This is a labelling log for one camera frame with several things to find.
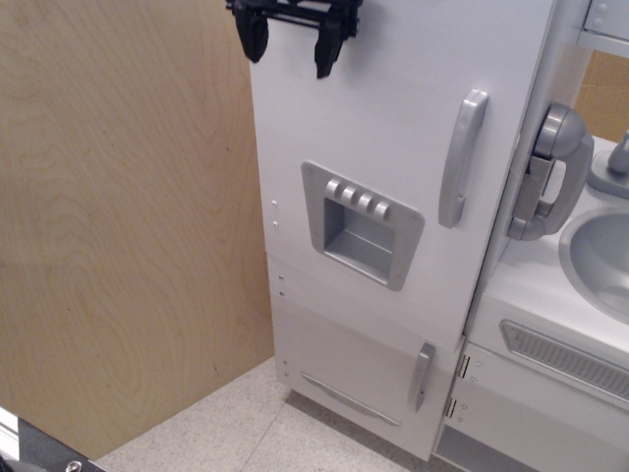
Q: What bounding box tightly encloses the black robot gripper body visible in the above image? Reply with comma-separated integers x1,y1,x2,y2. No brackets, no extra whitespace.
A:
226,1,363,38

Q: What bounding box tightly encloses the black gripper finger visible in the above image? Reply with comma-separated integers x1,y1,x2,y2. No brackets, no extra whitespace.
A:
234,10,269,63
314,19,347,79

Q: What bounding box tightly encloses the white fridge door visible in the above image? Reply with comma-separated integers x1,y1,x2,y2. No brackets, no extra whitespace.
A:
252,1,556,342

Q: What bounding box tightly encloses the white toy fridge cabinet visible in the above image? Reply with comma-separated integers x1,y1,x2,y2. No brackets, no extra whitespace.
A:
461,0,591,345

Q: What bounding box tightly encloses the grey ice dispenser panel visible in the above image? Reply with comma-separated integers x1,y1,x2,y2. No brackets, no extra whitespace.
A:
301,161,425,291

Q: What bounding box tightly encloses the grey toy telephone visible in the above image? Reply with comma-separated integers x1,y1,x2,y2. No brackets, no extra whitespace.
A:
507,103,595,241

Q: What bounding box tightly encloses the plywood board panel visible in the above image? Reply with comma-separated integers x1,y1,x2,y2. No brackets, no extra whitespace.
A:
1,1,273,458

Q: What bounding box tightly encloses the brown cardboard box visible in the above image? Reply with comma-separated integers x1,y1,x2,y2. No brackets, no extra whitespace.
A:
576,51,628,142

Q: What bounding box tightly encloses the grey toy faucet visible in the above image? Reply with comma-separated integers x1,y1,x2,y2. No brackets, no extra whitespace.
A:
587,132,628,200

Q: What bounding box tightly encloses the grey toy sink basin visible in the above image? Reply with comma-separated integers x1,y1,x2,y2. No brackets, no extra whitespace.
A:
559,206,628,324

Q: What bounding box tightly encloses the metal upper cabinet hinge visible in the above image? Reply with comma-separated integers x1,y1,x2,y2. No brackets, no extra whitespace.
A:
457,354,470,378

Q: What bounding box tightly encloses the metal cabinet hinge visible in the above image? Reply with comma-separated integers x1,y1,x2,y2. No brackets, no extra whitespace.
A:
445,397,457,418
457,354,470,378

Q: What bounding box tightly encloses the white lower freezer door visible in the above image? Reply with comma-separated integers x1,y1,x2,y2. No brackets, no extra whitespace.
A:
268,255,466,462

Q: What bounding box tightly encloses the metal lower cabinet hinge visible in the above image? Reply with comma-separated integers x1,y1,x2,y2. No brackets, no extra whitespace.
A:
445,397,457,418

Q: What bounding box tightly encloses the white toy kitchen counter unit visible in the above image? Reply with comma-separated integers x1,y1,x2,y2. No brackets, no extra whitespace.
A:
435,185,628,471

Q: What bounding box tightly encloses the grey vent grille panel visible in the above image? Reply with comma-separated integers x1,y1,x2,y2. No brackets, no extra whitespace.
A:
499,320,628,401

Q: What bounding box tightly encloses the grey upper door handle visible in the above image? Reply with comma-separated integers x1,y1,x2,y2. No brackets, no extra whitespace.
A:
438,88,489,229

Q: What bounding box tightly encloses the grey door handle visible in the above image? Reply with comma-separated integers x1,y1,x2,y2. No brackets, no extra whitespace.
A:
438,88,489,229
408,342,435,413

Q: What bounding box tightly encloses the grey lower door handle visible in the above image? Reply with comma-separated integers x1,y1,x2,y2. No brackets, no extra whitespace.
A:
408,342,435,413

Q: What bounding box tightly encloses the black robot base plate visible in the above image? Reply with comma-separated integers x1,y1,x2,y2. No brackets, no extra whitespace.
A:
1,408,103,472

